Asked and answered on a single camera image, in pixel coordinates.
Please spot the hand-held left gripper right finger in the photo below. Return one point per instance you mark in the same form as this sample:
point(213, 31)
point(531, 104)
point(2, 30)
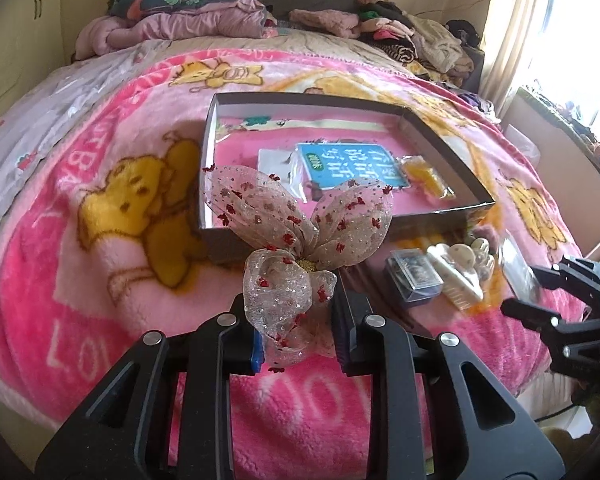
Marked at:
point(341, 345)

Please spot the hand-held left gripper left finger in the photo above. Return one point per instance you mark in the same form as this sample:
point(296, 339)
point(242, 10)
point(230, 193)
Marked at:
point(254, 356)

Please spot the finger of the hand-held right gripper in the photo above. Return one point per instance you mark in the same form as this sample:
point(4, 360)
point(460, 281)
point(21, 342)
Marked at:
point(555, 327)
point(575, 280)

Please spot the clear plastic packet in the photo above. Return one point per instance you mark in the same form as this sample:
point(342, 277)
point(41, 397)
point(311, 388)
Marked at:
point(517, 270)

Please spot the small clear plastic case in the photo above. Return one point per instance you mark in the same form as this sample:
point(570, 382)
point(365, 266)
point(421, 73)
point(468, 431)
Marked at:
point(415, 275)

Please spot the cream hair claw clip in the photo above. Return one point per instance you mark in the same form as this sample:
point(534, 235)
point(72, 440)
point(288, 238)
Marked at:
point(460, 280)

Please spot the sheer bow with red dots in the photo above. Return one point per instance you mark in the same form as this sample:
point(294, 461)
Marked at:
point(280, 210)

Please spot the grey cardboard box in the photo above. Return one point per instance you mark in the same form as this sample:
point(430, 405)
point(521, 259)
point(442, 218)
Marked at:
point(300, 107)

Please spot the window sill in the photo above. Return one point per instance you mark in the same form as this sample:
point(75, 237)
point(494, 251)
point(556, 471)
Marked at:
point(545, 130)

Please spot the yellow item in plastic bag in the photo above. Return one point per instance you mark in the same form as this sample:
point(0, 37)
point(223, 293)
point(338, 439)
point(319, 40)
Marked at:
point(422, 172)

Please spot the white plastic packet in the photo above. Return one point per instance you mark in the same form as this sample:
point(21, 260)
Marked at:
point(272, 165)

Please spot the pink book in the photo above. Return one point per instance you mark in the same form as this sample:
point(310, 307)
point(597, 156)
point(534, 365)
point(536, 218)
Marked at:
point(240, 160)

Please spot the cream curtain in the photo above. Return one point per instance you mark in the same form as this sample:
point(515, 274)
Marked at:
point(515, 35)

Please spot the pink printed blanket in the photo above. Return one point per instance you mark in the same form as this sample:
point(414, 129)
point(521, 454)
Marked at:
point(130, 110)

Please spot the pile of clothes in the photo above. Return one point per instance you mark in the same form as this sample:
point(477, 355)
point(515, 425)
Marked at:
point(430, 40)

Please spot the pink fuzzy garment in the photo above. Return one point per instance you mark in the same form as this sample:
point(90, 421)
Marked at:
point(325, 21)

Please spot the grey printed bedsheet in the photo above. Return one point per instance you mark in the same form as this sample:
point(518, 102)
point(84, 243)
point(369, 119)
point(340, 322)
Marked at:
point(55, 95)

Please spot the crumpled pink quilt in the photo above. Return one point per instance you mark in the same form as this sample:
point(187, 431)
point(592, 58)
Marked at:
point(180, 25)

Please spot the cream wardrobe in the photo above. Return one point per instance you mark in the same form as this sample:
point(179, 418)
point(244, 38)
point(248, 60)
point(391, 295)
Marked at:
point(10, 60)

